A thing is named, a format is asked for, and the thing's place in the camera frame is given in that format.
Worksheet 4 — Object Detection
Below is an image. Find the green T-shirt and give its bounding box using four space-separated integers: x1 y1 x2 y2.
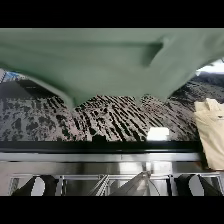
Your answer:
0 28 224 110

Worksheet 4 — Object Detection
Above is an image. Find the cream garment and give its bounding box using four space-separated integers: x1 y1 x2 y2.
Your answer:
194 97 224 172

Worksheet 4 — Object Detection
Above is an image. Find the silver frame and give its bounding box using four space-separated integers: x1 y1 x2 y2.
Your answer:
0 152 224 197

